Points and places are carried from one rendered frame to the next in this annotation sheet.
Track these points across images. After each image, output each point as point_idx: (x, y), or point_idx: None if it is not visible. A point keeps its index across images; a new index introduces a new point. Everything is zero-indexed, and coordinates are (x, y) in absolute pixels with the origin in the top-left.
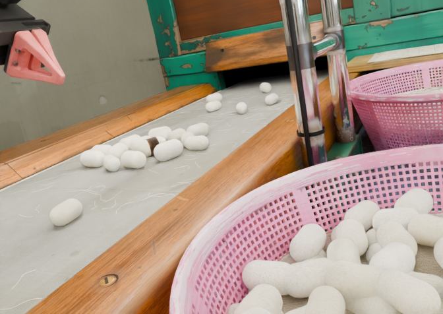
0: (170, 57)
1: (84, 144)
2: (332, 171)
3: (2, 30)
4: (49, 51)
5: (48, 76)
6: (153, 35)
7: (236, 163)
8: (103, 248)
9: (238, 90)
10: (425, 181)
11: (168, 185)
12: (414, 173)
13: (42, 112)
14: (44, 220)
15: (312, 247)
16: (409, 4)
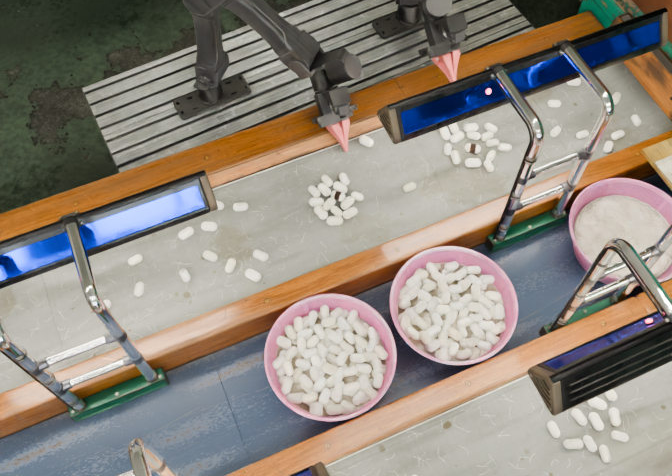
0: None
1: None
2: (475, 255)
3: (435, 55)
4: (455, 66)
5: (448, 77)
6: None
7: (465, 219)
8: (408, 219)
9: (616, 65)
10: (496, 277)
11: (451, 194)
12: (563, 251)
13: None
14: (403, 178)
15: (448, 269)
16: None
